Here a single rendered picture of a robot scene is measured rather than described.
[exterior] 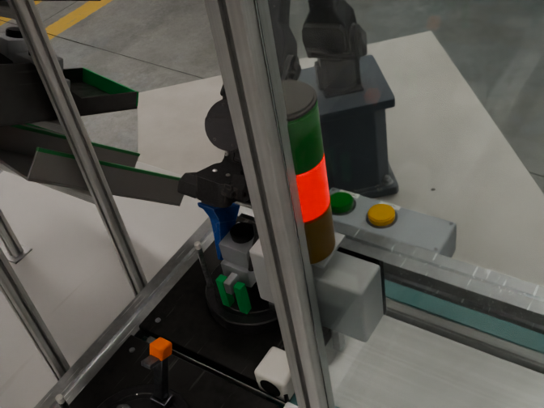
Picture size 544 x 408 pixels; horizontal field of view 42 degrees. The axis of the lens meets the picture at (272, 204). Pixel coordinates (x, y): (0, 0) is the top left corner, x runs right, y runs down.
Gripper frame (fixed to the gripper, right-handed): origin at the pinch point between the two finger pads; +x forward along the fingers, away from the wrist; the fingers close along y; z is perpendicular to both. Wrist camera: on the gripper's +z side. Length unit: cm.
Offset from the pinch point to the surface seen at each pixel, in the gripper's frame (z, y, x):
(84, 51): -194, -236, -7
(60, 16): -215, -281, -21
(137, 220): -23.2, -37.1, 10.7
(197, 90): -56, -53, -12
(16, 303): 17.7, -19.0, 11.7
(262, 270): 18.2, 14.3, -3.6
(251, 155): 31.0, 18.7, -16.0
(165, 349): 13.2, 1.0, 11.2
